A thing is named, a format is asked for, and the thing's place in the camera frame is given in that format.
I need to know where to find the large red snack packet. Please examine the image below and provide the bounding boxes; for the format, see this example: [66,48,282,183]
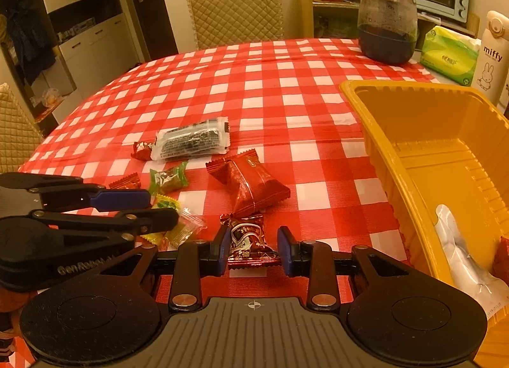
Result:
[206,149,291,215]

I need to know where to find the green wrapped candy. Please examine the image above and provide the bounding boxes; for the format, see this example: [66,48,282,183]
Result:
[149,161,189,195]

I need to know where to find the white snack packet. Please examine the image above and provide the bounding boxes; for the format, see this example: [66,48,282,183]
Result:
[435,204,506,319]

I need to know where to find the yellow plastic tray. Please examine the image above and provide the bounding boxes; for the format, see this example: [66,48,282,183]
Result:
[339,80,509,333]

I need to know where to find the clear plastic bag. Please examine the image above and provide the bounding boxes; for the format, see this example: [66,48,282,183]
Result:
[32,87,64,114]

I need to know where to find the clear packet of black snack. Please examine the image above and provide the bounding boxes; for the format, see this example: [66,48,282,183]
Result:
[152,117,231,161]

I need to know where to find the white rabbit print bottle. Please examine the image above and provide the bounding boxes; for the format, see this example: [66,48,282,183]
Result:
[471,10,509,105]

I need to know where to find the clear yellow candy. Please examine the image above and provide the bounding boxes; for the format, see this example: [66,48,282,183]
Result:
[139,211,207,249]

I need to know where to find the quilted beige chair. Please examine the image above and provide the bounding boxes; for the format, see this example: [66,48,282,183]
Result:
[0,82,44,174]
[185,0,284,51]

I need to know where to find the red checkered tablecloth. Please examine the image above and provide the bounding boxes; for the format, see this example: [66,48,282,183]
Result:
[18,37,442,305]

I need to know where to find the green tissue pack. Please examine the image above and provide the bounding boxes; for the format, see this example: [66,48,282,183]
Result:
[421,25,480,86]

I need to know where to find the dark brown door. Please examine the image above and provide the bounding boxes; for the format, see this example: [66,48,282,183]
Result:
[121,0,179,63]

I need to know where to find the yellow-green candy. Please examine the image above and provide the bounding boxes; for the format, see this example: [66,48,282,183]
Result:
[153,193,181,210]

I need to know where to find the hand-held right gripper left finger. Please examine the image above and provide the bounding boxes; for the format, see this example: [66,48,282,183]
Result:
[95,226,232,313]

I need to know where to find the dark hanging clothing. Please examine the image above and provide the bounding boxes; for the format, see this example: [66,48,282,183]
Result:
[0,6,56,74]

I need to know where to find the white cabinet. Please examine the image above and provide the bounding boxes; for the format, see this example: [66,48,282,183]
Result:
[0,0,144,136]

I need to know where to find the wooden shelf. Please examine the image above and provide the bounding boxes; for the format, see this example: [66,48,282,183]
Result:
[294,0,480,40]

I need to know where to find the dark red patterned candy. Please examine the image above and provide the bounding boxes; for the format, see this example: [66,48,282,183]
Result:
[220,212,281,270]

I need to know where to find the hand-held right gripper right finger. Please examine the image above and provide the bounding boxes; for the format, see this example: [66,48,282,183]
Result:
[277,226,414,312]

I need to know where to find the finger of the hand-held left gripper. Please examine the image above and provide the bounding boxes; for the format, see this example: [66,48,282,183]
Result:
[0,172,154,212]
[34,208,179,242]

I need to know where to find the dark glass jar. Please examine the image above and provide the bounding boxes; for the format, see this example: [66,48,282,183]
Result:
[357,0,419,66]

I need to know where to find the small red candy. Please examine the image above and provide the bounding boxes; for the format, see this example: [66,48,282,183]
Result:
[131,141,157,161]
[108,173,143,191]

